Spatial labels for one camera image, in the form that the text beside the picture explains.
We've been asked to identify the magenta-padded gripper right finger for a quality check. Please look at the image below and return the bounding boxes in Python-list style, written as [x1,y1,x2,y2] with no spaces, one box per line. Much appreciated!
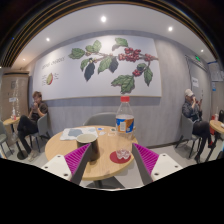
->
[131,142,184,186]

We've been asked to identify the flat round red coaster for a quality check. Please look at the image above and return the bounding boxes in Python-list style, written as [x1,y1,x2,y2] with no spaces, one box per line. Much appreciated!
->
[109,150,132,165]

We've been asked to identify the clear red-capped drink bottle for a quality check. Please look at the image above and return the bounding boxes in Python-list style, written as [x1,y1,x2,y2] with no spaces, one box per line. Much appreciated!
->
[115,95,136,140]

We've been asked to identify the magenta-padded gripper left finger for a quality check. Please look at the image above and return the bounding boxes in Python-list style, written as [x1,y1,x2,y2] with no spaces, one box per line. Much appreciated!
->
[41,143,93,186]

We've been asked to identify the person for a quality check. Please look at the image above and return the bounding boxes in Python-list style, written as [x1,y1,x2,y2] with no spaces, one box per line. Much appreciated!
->
[16,90,49,158]
[181,88,214,158]

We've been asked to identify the grey upholstered chair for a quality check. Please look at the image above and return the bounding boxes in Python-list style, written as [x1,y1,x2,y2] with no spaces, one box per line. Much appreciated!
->
[24,113,51,154]
[175,114,201,159]
[83,112,118,128]
[0,119,13,158]

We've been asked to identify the small clear glass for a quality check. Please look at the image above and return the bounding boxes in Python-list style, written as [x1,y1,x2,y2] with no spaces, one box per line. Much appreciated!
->
[115,148,132,160]

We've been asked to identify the white wall notice board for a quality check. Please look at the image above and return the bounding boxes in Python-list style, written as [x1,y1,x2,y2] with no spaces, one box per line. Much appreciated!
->
[208,61,224,83]

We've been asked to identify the small round wooden side table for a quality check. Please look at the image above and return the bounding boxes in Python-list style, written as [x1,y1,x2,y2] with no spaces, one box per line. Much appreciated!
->
[209,119,224,159]
[2,116,29,160]

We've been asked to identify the dark paper cup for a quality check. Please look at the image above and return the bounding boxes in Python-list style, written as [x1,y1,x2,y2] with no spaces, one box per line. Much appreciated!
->
[75,133,100,163]

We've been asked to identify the round ceiling spotlights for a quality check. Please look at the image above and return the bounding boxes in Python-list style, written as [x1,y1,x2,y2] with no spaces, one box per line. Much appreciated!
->
[45,15,204,53]

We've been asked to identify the large coffee plant wall poster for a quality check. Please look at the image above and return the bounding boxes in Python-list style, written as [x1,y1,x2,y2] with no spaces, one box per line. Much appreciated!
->
[32,34,163,102]

